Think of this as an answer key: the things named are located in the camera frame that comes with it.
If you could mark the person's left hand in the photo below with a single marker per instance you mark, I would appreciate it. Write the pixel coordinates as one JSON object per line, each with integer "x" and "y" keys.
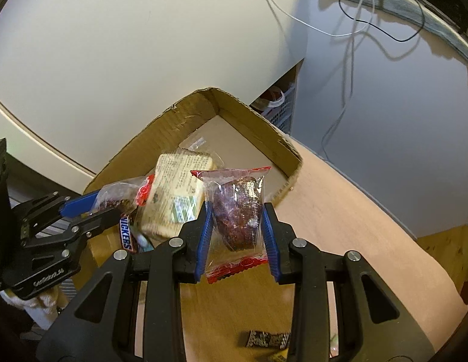
{"x": 41, "y": 305}

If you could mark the small yellow candy packet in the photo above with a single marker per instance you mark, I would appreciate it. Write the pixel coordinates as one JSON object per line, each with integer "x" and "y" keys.
{"x": 277, "y": 358}

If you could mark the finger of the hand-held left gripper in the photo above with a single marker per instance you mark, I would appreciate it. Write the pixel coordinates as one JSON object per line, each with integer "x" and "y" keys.
{"x": 94, "y": 222}
{"x": 79, "y": 203}

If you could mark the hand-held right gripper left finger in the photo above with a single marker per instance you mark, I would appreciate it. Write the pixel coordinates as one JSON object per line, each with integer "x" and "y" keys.
{"x": 204, "y": 233}

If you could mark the white plastic basket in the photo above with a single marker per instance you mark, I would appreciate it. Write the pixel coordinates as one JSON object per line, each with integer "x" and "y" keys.
{"x": 283, "y": 115}

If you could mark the brown chocolate bar white label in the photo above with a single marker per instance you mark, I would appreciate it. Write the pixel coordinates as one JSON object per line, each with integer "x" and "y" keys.
{"x": 127, "y": 233}

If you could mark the cardboard box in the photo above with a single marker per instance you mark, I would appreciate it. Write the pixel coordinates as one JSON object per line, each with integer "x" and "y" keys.
{"x": 241, "y": 120}

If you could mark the sandwich bread pack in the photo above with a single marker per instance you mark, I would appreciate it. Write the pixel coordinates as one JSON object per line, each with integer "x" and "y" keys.
{"x": 173, "y": 192}

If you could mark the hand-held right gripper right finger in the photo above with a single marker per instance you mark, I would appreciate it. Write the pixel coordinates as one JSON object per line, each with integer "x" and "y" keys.
{"x": 270, "y": 241}

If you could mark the white cabinet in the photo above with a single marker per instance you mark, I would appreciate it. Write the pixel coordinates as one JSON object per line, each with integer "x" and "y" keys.
{"x": 143, "y": 45}

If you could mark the brown chocolate bar blue label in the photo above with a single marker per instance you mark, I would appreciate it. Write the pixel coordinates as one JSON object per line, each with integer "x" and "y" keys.
{"x": 268, "y": 339}

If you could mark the wooden board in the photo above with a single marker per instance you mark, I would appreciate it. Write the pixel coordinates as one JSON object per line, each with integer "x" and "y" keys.
{"x": 445, "y": 256}

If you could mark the red and white container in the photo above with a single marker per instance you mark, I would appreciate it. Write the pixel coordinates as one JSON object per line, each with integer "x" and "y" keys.
{"x": 273, "y": 96}

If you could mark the clear packet of dark snack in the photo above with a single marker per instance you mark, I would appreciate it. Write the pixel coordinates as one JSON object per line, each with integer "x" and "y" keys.
{"x": 234, "y": 215}
{"x": 117, "y": 196}

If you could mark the pale blue candy packet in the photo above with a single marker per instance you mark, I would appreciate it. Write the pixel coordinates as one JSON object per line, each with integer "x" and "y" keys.
{"x": 143, "y": 242}

